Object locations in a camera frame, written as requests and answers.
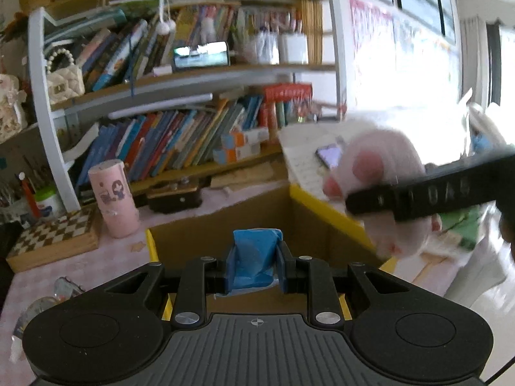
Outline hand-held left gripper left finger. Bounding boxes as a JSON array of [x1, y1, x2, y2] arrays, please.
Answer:
[[86, 249, 236, 328]]

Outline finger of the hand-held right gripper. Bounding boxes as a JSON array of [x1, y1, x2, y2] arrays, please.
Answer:
[[345, 155, 515, 223]]

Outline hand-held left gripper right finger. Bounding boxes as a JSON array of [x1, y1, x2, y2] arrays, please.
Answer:
[[277, 241, 413, 326]]

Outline blue packet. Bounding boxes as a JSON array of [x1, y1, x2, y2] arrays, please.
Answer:
[[232, 228, 283, 290]]

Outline yellow cardboard box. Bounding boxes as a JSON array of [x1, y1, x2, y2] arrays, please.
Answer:
[[145, 183, 399, 322]]

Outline pink pig plush toy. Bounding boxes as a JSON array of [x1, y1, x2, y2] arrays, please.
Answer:
[[322, 126, 443, 258]]

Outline pink checkered desktop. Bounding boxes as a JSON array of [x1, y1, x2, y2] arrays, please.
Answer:
[[0, 177, 294, 371]]

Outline green book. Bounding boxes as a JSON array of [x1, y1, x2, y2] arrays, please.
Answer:
[[438, 205, 489, 250]]

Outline black wooden box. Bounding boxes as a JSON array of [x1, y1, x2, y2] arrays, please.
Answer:
[[147, 185, 204, 215]]

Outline smartphone with lit screen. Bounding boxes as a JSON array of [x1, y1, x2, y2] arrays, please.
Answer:
[[316, 142, 344, 170]]

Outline stack of white papers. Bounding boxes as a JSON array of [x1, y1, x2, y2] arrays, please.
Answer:
[[279, 123, 351, 202]]

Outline orange and white small box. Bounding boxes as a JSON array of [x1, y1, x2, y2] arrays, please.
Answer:
[[213, 145, 262, 165], [220, 126, 270, 149]]

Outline pink cylindrical container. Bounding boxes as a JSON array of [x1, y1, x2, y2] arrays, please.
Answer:
[[88, 160, 139, 239]]

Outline long row of colourful books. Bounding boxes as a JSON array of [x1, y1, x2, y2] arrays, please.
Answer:
[[74, 94, 266, 181]]

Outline red thick books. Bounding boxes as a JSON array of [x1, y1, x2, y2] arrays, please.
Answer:
[[259, 82, 314, 129]]

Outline wooden chessboard box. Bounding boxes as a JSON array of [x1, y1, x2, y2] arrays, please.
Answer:
[[6, 207, 101, 273]]

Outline white jar green lid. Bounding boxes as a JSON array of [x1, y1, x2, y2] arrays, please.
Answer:
[[34, 189, 65, 220]]

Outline thick white-paged book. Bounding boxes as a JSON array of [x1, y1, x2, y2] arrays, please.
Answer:
[[60, 123, 101, 161]]

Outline white pen holders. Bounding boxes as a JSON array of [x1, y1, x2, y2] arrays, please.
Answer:
[[253, 30, 310, 65]]

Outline orange pen white ball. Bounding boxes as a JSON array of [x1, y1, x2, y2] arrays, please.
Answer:
[[19, 173, 41, 220]]

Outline phone playing video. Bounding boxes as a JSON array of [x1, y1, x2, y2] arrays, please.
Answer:
[[173, 41, 231, 70]]

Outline cluster of pens in holders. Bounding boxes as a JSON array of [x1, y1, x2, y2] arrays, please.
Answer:
[[0, 157, 45, 226]]

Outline leaning row of books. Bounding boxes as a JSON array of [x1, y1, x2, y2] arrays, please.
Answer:
[[76, 4, 242, 93]]

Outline white quilted pearl handbag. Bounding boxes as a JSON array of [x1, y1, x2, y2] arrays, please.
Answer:
[[45, 48, 86, 105]]

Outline white bookshelf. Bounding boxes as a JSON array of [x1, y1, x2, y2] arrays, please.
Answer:
[[26, 0, 349, 214]]

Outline pink paper craft decoration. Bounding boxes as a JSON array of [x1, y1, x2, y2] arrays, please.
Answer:
[[0, 74, 29, 143]]

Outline alphabet wall poster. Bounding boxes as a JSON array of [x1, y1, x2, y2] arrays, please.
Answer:
[[348, 0, 397, 101]]

